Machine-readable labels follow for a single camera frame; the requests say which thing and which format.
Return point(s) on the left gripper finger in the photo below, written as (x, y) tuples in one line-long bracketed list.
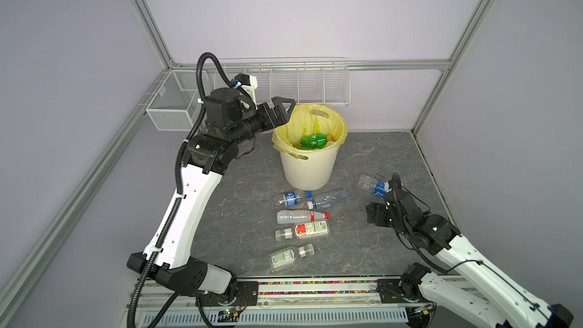
[(279, 119), (283, 106)]

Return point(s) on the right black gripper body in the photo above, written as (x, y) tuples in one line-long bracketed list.
[(382, 217)]

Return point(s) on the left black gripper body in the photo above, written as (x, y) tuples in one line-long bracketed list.
[(259, 121)]

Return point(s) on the green soda bottle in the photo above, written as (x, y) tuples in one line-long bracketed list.
[(315, 141)]

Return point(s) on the clear bottle red white label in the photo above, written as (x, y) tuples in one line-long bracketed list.
[(309, 230)]

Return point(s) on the white bottle red cap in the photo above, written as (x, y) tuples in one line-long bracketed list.
[(300, 216)]

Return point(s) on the clear bottle green label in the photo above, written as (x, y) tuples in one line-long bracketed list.
[(288, 256)]

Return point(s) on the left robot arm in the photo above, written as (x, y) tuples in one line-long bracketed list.
[(226, 119)]

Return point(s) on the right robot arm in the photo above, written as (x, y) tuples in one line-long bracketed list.
[(454, 274)]

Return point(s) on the yellow bin liner bag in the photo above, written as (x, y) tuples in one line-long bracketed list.
[(308, 120)]

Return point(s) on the cream plastic waste bin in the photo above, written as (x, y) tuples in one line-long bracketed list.
[(311, 174)]

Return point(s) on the clear crushed water bottle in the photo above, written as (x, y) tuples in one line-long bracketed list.
[(328, 199)]

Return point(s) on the Pepsi water bottle blue label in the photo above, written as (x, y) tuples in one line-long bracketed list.
[(294, 200)]

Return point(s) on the small white mesh basket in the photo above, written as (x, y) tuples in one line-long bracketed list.
[(174, 106)]

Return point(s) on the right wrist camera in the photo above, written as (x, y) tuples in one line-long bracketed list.
[(395, 183)]

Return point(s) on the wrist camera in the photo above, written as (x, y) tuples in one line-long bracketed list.
[(395, 183), (247, 84)]

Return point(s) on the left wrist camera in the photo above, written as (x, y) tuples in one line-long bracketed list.
[(247, 84)]

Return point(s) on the long white wire shelf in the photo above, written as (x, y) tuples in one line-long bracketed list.
[(306, 80)]

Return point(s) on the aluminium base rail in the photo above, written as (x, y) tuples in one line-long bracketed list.
[(305, 302)]

